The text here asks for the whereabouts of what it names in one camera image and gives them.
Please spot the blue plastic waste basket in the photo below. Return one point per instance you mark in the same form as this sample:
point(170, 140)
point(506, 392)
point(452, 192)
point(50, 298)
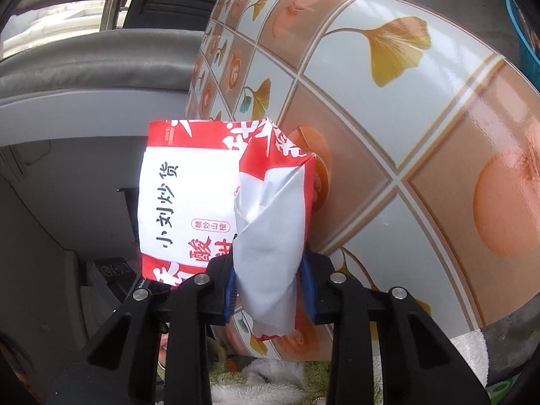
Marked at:
point(523, 46)

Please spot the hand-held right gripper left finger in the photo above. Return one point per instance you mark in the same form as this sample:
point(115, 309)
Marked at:
point(230, 299)

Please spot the red white paper bag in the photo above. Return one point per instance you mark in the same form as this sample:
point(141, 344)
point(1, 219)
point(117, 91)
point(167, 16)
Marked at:
point(190, 202)

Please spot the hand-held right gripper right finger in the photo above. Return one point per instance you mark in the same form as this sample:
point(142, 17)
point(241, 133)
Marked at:
point(308, 291)

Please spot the grey padded chair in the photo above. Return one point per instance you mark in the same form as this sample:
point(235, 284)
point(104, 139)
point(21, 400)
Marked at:
point(84, 63)

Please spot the black appliance with dials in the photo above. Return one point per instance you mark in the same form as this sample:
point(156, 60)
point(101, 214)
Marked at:
point(114, 274)

